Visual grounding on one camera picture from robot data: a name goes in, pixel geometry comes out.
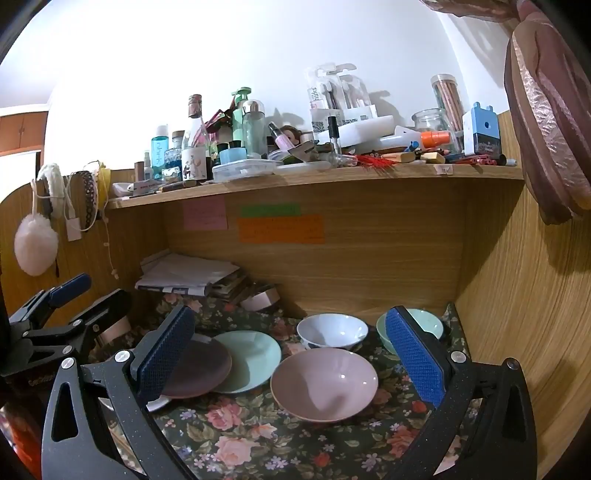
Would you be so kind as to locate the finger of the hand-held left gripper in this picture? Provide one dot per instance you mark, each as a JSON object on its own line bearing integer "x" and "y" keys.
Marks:
{"x": 69, "y": 287}
{"x": 113, "y": 304}

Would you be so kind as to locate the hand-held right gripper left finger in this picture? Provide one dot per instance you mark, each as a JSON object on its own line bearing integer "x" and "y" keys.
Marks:
{"x": 168, "y": 353}

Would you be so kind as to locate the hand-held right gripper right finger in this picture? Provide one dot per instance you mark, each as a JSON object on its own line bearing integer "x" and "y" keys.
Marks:
{"x": 415, "y": 357}

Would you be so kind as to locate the pale green bowl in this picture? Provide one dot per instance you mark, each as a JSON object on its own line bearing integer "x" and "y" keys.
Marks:
{"x": 427, "y": 323}

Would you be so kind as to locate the dark mauve plate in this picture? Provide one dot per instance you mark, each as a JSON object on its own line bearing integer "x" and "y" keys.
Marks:
{"x": 203, "y": 369}

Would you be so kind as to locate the pale green plate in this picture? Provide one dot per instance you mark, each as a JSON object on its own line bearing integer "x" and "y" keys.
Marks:
{"x": 254, "y": 360}

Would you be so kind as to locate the white bowl with blue pattern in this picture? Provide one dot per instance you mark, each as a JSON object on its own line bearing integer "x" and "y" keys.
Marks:
{"x": 332, "y": 330}

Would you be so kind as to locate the white plate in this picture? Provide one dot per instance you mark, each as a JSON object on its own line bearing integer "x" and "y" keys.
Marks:
{"x": 159, "y": 405}

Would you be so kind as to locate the white fluffy puff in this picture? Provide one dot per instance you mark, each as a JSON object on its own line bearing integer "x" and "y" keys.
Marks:
{"x": 36, "y": 244}

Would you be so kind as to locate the white charger adapter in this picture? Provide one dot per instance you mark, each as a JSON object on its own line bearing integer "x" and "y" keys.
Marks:
{"x": 74, "y": 229}

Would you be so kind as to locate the stack of white papers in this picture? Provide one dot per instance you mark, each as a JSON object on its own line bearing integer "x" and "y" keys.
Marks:
{"x": 184, "y": 272}

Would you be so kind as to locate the orange cloth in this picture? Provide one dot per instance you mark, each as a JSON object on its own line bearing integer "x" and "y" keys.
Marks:
{"x": 21, "y": 443}

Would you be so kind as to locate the stack of books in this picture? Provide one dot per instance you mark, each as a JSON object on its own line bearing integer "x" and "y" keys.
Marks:
{"x": 231, "y": 286}

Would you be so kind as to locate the dark patterned headband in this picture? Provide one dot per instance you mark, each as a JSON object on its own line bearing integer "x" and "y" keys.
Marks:
{"x": 87, "y": 194}

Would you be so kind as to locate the small pale pink box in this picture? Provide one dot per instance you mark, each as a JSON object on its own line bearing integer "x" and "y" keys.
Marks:
{"x": 261, "y": 300}

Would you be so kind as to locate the white fluffy headband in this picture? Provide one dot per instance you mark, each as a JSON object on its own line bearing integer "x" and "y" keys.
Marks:
{"x": 53, "y": 180}

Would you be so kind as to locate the small white dish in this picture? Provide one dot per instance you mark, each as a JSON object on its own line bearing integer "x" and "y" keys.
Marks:
{"x": 121, "y": 189}

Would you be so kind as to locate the yellow hanging pouch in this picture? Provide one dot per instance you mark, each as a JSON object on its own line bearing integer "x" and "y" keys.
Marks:
{"x": 105, "y": 177}

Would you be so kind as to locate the white tube with red print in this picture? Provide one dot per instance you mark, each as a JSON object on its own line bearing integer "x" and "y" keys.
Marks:
{"x": 147, "y": 186}

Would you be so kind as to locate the dark floral tablecloth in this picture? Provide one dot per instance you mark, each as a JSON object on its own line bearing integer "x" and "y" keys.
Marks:
{"x": 258, "y": 438}

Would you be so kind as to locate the pink sticky note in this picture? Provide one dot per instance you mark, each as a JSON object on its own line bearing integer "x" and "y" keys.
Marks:
{"x": 205, "y": 214}

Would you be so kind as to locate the brown cosmetic tube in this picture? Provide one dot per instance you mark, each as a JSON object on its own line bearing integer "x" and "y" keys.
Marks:
{"x": 138, "y": 170}

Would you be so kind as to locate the small clear spray bottle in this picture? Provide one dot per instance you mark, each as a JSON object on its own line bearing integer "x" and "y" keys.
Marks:
{"x": 147, "y": 170}

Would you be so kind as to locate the blue glass perfume bottle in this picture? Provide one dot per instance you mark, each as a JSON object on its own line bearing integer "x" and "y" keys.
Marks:
{"x": 173, "y": 161}

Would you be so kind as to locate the blue liquid plastic bottle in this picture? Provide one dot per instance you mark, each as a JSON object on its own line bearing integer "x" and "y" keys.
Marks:
{"x": 159, "y": 154}

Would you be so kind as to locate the clear glass bottle picture label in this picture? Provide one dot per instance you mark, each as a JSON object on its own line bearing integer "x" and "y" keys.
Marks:
{"x": 194, "y": 161}

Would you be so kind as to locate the wooden cabinet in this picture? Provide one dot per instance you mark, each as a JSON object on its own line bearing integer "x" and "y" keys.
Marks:
{"x": 23, "y": 129}

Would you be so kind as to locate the orange sticky note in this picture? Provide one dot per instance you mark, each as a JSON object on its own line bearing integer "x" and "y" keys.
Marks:
{"x": 281, "y": 229}

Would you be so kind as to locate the green sticky note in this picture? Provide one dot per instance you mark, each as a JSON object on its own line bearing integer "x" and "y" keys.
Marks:
{"x": 270, "y": 210}

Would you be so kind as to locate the clear plastic lidded box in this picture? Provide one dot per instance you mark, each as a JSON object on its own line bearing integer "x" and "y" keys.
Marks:
{"x": 244, "y": 170}

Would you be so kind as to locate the light blue cream jar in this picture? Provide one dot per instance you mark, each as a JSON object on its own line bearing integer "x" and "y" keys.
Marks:
{"x": 233, "y": 155}

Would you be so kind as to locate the red tassel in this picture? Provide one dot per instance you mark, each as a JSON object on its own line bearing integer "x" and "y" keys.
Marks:
{"x": 374, "y": 162}

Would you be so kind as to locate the wooden shelf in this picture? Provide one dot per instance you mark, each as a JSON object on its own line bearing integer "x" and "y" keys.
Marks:
{"x": 323, "y": 180}

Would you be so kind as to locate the white bottle orange cap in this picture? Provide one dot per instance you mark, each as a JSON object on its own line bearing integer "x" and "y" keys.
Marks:
{"x": 434, "y": 137}

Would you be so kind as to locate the clear bottle silver cap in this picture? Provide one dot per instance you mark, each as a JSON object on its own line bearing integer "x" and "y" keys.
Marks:
{"x": 254, "y": 131}

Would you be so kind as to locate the green pump bottle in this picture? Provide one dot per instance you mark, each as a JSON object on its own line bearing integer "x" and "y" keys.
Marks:
{"x": 239, "y": 115}

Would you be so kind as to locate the blue pencil sharpener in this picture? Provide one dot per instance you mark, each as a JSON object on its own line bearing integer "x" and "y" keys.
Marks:
{"x": 482, "y": 134}

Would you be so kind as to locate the nail polish bottle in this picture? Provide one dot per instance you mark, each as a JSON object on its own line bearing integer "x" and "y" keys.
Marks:
{"x": 334, "y": 138}

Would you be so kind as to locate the pink lip gloss tube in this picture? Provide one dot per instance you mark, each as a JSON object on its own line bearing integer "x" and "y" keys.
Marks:
{"x": 278, "y": 136}

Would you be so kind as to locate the glass jar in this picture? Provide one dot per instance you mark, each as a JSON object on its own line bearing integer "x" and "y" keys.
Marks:
{"x": 431, "y": 121}

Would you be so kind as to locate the small doll head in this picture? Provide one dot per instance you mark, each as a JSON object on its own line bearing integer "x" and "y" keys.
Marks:
{"x": 292, "y": 134}

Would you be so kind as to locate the mauve striped curtain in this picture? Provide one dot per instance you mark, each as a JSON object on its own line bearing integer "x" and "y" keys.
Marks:
{"x": 545, "y": 138}

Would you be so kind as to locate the clear tube of pencils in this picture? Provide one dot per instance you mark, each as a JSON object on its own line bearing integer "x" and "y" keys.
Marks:
{"x": 448, "y": 101}

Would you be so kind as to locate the white packaged brush set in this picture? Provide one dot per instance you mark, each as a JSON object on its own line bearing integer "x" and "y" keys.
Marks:
{"x": 339, "y": 92}

